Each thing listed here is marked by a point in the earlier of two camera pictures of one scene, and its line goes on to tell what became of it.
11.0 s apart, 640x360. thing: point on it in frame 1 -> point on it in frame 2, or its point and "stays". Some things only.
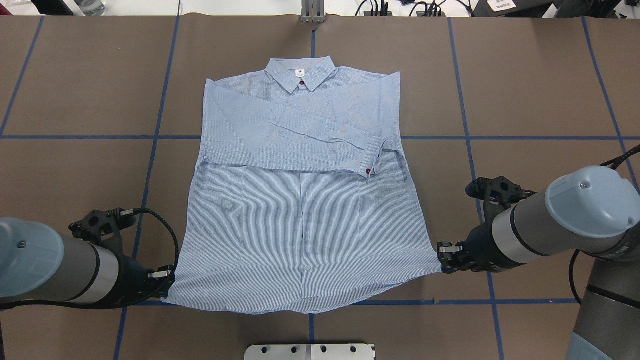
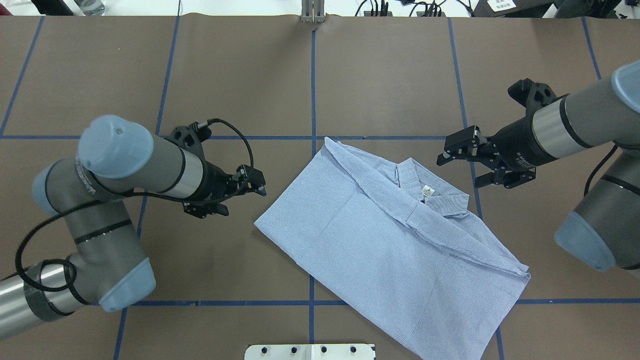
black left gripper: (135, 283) -> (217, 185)
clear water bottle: (91, 8) stays
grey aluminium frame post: (313, 11) stays
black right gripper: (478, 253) -> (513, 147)
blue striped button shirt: (300, 201) -> (400, 242)
